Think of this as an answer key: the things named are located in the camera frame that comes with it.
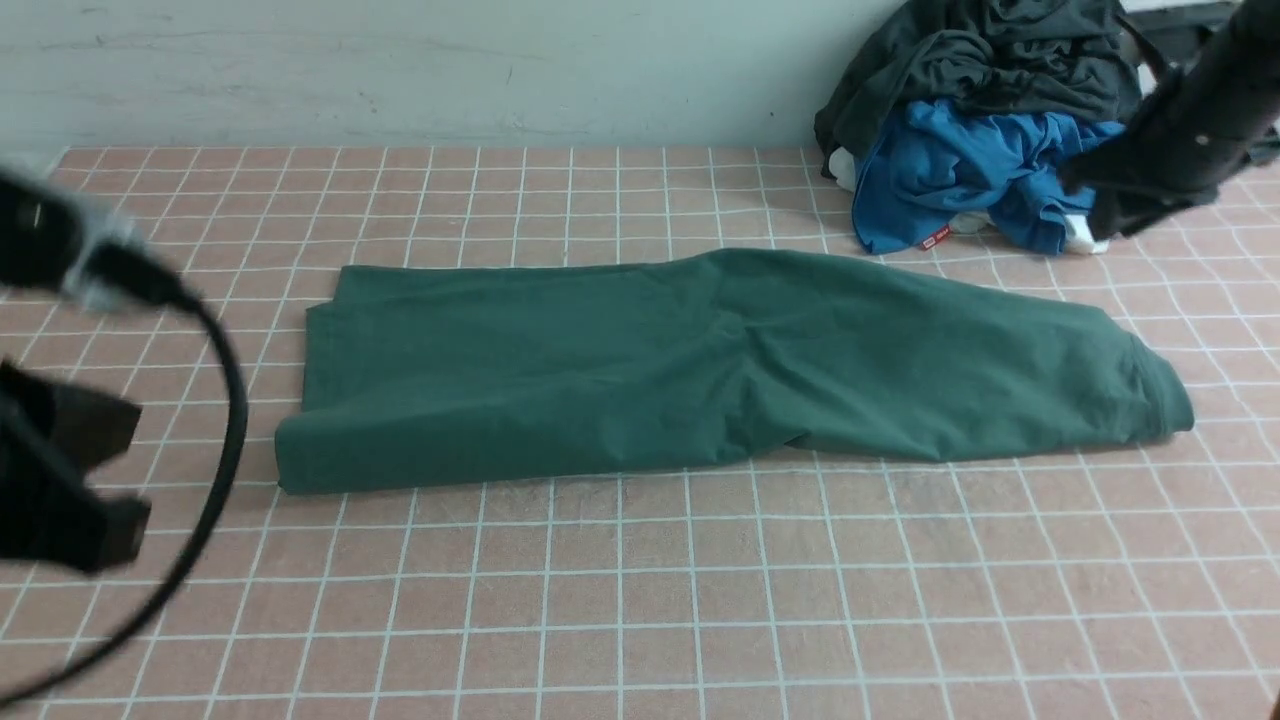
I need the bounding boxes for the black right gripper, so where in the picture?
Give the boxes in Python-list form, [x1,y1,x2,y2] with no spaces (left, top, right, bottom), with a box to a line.
[1059,135,1226,240]

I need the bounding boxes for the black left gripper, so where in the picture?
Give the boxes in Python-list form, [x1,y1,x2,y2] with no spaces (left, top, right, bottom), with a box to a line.
[1,360,151,575]

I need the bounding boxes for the green long sleeve shirt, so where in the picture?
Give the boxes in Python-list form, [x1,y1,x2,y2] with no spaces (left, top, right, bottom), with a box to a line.
[274,249,1196,495]

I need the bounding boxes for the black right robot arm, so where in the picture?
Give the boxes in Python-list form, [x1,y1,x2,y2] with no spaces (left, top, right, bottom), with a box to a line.
[1059,1,1279,240]

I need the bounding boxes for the dark grey crumpled garment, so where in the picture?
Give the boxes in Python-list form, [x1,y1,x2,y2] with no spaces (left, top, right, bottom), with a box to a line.
[813,1,1143,160]

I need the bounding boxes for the blue crumpled garment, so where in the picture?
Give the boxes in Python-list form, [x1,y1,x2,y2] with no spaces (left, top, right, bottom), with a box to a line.
[846,97,1124,256]

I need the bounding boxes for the pink checkered tablecloth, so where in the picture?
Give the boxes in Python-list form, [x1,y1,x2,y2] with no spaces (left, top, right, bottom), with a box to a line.
[20,147,1277,719]

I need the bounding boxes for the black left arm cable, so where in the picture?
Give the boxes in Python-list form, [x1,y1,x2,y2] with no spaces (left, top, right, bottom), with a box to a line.
[0,284,251,706]

